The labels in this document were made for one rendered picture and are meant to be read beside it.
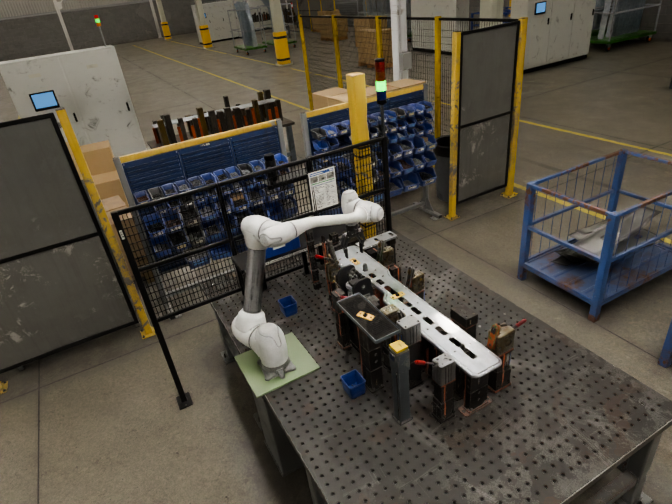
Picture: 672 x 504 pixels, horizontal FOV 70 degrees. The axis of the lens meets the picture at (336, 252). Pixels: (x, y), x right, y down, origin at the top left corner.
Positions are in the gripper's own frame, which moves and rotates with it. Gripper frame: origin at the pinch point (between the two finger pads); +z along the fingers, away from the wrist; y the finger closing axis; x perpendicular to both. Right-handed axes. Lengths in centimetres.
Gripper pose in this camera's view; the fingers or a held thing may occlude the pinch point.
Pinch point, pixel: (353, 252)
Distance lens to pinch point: 300.8
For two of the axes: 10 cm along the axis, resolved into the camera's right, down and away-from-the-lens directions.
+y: 8.7, -3.1, 3.8
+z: 0.9, 8.7, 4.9
